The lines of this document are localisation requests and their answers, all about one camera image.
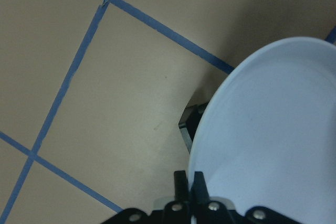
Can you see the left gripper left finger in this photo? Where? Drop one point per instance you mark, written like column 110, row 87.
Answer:
column 181, row 190

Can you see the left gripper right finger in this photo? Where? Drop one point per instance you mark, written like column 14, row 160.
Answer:
column 200, row 192

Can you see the blue plate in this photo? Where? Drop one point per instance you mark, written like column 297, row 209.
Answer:
column 267, row 136

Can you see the black plate rack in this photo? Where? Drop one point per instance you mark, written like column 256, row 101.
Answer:
column 189, row 122

